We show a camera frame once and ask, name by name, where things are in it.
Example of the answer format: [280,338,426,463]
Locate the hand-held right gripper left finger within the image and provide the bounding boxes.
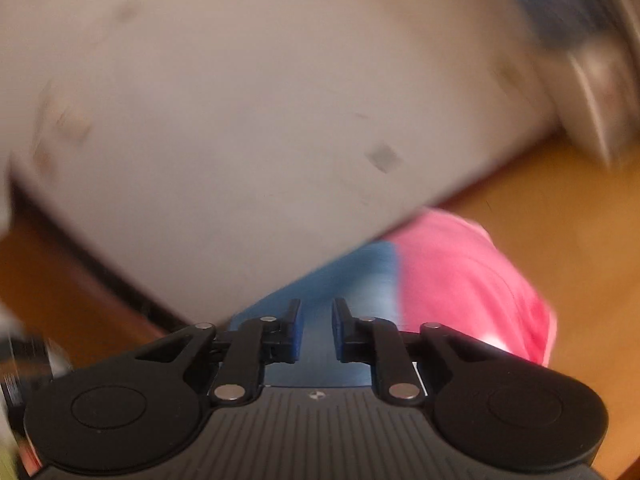
[134,298,303,407]

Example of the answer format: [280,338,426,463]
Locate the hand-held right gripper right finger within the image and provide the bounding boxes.
[332,297,502,407]

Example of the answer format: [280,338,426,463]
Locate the blue denim jeans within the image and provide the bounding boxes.
[230,240,406,388]

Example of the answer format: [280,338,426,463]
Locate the pink floral blanket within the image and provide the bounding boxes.
[385,210,558,368]

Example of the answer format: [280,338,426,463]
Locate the white water dispenser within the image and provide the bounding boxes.
[562,35,640,166]

